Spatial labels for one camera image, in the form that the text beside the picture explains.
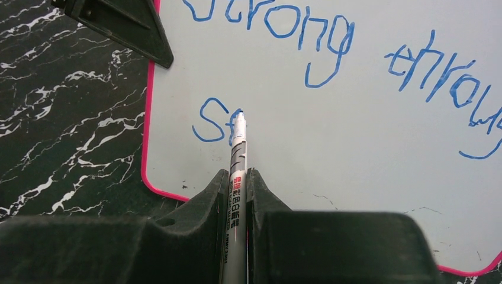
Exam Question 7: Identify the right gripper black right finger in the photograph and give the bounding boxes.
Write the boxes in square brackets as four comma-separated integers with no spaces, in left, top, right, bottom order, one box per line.
[246,169,442,283]

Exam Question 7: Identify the white whiteboard marker pen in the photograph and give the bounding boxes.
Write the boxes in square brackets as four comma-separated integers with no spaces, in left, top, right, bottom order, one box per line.
[221,111,247,283]

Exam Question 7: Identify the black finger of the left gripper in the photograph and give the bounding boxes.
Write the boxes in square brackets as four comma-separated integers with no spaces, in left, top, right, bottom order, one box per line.
[51,0,174,69]

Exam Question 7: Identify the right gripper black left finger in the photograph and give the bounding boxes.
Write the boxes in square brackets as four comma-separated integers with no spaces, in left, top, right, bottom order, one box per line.
[1,169,229,283]

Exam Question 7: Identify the pink-framed whiteboard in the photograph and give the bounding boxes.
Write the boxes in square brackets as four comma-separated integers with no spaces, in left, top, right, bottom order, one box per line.
[141,1,501,276]

